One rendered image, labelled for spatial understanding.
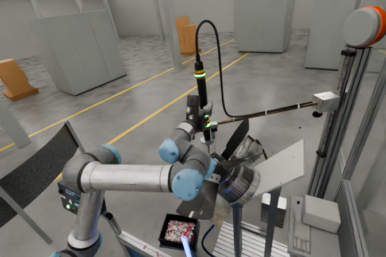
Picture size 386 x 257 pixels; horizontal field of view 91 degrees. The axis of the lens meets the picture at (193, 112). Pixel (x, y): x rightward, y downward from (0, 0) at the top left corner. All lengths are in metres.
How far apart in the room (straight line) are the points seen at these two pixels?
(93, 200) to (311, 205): 1.14
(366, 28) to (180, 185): 0.94
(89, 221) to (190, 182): 0.55
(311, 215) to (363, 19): 1.00
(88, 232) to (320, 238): 1.17
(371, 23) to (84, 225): 1.37
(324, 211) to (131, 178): 1.11
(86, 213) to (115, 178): 0.35
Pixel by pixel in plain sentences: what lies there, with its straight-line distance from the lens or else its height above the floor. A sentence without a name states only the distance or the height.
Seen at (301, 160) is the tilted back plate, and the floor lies 1.36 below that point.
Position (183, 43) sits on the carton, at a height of 0.50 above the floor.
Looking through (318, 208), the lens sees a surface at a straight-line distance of 1.40.
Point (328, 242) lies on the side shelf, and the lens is 1.44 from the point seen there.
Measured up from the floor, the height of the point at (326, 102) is 1.56.
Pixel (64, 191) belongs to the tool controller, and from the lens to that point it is 1.42.
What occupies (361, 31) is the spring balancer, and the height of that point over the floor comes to 1.87.
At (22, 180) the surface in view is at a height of 0.80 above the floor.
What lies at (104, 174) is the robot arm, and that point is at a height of 1.67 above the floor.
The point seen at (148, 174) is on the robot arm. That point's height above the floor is 1.67.
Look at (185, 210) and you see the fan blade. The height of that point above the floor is 1.17.
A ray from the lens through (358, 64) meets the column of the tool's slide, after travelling 1.14.
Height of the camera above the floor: 2.06
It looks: 30 degrees down
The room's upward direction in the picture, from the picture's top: 9 degrees counter-clockwise
